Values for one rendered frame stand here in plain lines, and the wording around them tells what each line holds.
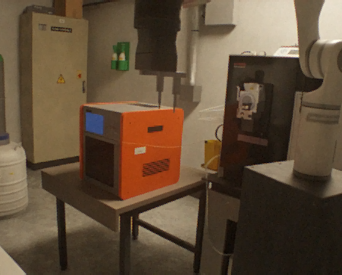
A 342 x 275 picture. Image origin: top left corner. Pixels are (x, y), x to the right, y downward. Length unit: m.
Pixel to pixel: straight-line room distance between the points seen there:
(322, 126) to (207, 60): 2.59
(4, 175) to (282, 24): 2.66
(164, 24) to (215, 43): 2.78
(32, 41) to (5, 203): 2.02
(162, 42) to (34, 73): 3.75
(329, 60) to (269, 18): 2.26
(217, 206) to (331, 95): 1.22
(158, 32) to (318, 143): 0.47
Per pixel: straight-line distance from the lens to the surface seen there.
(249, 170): 0.84
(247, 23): 3.11
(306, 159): 0.81
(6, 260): 0.83
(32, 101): 4.22
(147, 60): 0.51
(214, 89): 3.24
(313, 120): 0.80
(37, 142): 4.33
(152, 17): 0.50
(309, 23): 0.81
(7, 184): 2.99
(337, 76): 0.80
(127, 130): 1.50
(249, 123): 1.68
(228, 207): 1.84
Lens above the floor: 1.33
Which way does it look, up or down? 13 degrees down
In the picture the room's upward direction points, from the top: 4 degrees clockwise
